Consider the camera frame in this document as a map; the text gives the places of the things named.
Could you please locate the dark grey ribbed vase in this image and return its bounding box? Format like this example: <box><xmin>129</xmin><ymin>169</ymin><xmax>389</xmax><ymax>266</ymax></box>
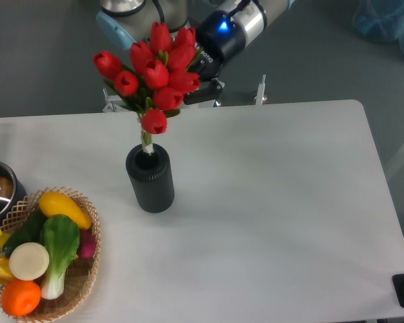
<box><xmin>125</xmin><ymin>143</ymin><xmax>175</xmax><ymax>213</ymax></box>

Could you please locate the green bok choy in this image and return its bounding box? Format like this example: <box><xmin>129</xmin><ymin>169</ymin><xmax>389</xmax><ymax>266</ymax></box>
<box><xmin>40</xmin><ymin>215</ymin><xmax>80</xmax><ymax>300</ymax></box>

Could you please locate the dark green cucumber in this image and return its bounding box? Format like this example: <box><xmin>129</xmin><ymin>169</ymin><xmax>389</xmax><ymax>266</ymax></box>
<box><xmin>2</xmin><ymin>208</ymin><xmax>47</xmax><ymax>258</ymax></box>

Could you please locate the yellow bell pepper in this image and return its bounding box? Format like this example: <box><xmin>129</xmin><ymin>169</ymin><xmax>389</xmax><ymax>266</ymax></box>
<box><xmin>0</xmin><ymin>255</ymin><xmax>16</xmax><ymax>286</ymax></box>

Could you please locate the cream round bun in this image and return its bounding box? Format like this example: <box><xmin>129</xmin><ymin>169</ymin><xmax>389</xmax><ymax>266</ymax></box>
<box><xmin>9</xmin><ymin>242</ymin><xmax>49</xmax><ymax>281</ymax></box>

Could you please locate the purple radish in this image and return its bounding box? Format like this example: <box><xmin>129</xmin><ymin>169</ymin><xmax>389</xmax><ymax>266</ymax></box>
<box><xmin>77</xmin><ymin>230</ymin><xmax>97</xmax><ymax>259</ymax></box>

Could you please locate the orange fruit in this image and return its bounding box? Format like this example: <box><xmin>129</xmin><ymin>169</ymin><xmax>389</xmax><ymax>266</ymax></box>
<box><xmin>1</xmin><ymin>280</ymin><xmax>41</xmax><ymax>316</ymax></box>

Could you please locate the red tulip bouquet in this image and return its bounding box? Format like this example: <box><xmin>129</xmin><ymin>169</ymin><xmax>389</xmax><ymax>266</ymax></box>
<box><xmin>93</xmin><ymin>22</ymin><xmax>201</xmax><ymax>155</ymax></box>

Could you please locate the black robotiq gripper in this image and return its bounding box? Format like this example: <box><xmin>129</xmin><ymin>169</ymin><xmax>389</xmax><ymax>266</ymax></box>
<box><xmin>184</xmin><ymin>10</ymin><xmax>246</xmax><ymax>105</ymax></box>

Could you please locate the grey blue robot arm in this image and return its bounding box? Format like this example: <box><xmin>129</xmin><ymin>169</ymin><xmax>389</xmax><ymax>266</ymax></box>
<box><xmin>96</xmin><ymin>1</ymin><xmax>292</xmax><ymax>107</ymax></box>

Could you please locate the yellow squash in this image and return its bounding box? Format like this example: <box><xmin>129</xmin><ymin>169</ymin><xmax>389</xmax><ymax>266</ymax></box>
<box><xmin>38</xmin><ymin>191</ymin><xmax>92</xmax><ymax>230</ymax></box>

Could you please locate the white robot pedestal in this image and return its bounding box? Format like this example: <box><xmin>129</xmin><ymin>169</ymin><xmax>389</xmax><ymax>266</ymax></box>
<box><xmin>102</xmin><ymin>75</ymin><xmax>267</xmax><ymax>112</ymax></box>

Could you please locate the blue plastic bag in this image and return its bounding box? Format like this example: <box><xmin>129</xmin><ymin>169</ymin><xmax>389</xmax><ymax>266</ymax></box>
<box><xmin>352</xmin><ymin>1</ymin><xmax>404</xmax><ymax>55</ymax></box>

